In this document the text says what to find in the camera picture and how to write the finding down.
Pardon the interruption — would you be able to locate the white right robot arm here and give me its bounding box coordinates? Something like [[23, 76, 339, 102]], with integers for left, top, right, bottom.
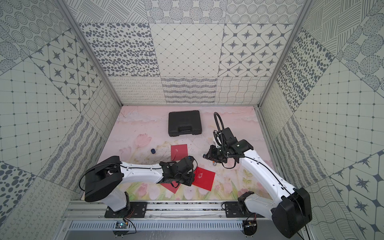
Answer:
[[204, 128, 313, 239]]

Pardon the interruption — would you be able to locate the right round circuit board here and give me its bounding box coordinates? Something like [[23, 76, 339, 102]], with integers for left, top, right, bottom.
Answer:
[[243, 220, 258, 236]]

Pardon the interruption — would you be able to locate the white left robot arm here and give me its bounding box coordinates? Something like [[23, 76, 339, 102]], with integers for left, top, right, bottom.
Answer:
[[81, 156, 197, 212]]

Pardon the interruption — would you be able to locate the left green circuit board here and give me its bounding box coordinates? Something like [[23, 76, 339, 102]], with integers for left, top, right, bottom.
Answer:
[[113, 222, 129, 237]]

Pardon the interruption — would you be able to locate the black corrugated cable conduit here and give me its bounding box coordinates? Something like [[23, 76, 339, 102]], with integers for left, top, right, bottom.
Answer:
[[212, 111, 226, 145]]

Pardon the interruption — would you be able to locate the black plastic tool case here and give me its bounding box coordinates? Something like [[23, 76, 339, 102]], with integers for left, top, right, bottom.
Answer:
[[168, 110, 203, 137]]

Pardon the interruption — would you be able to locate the red envelope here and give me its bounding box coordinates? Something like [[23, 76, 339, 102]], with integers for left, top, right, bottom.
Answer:
[[192, 167, 216, 191], [171, 144, 189, 161], [161, 183, 180, 194]]

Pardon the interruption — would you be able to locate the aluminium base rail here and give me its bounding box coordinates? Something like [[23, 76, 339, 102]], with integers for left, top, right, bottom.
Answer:
[[62, 200, 271, 220]]

